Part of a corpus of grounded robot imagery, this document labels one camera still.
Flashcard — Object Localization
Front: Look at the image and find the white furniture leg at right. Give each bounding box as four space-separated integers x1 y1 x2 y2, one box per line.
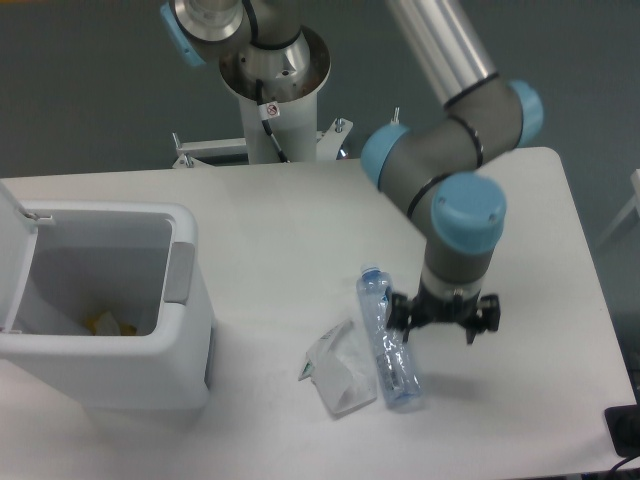
597 169 639 247

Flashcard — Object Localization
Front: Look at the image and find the white paper bag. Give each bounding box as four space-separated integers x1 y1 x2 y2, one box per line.
298 318 378 418

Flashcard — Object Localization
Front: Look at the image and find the black device at table edge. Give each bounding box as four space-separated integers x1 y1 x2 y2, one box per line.
604 405 639 457

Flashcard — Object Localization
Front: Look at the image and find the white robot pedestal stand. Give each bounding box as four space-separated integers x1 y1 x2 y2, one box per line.
173 26 354 168

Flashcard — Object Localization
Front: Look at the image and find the white open trash can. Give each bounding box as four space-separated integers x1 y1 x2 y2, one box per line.
1 190 215 410

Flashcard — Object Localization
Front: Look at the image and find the black cable on pedestal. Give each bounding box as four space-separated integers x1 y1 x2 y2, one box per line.
254 78 291 164

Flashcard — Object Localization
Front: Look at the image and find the clear plastic water bottle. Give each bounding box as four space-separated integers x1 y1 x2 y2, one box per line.
356 263 422 414

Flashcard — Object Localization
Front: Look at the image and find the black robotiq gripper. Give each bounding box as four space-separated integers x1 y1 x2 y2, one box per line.
386 282 500 345

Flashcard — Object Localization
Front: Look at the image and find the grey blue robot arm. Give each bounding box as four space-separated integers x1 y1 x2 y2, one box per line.
160 1 544 339

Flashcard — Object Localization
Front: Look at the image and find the yellow trash inside can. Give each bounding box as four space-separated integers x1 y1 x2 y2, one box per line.
84 311 137 336

